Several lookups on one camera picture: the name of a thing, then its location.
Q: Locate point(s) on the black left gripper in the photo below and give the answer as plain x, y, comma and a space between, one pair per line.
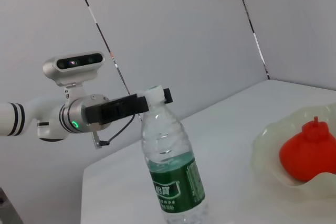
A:
102, 113

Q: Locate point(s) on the clear green-label water bottle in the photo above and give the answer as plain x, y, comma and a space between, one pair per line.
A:
168, 155

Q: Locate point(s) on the red-orange toy orange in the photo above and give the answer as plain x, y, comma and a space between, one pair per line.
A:
307, 153

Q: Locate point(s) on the wavy clear glass fruit plate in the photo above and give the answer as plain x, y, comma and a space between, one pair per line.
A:
267, 142

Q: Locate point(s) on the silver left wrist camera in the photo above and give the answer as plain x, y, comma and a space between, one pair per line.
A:
73, 73

